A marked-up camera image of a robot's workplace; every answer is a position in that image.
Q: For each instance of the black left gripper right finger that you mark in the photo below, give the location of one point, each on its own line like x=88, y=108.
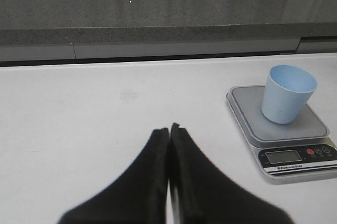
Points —
x=201, y=193

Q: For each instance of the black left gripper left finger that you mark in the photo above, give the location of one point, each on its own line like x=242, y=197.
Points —
x=138, y=195

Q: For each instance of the light blue plastic cup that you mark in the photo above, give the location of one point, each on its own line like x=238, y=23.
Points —
x=288, y=88

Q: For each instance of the silver digital kitchen scale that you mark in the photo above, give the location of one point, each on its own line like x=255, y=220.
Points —
x=285, y=153

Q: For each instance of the grey stone counter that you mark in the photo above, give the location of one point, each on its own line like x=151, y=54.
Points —
x=81, y=30

